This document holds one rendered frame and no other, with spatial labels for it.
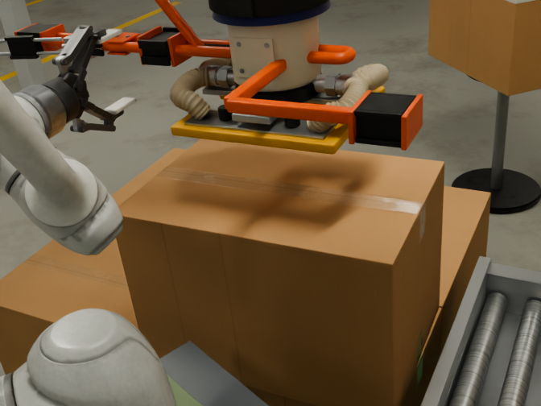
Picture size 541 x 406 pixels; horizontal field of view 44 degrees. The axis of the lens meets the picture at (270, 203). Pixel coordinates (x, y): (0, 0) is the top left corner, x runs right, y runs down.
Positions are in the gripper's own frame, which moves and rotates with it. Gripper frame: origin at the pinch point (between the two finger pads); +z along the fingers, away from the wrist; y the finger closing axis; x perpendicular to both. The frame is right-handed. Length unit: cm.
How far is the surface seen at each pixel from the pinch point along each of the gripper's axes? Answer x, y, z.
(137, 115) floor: -188, 123, 229
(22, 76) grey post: -246, 89, 198
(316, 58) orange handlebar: 36.2, -0.2, 10.7
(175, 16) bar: 5.3, -6.3, 13.2
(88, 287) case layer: -36, 69, 10
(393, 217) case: 51, 29, 7
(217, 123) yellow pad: 18.8, 10.6, 1.9
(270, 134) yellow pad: 30.5, 11.0, 0.8
